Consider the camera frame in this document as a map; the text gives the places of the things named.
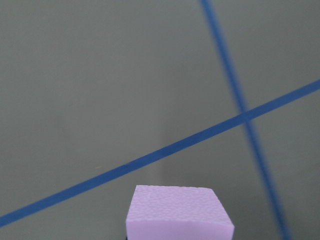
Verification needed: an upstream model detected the pink foam block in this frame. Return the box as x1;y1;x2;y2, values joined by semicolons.
125;185;235;240

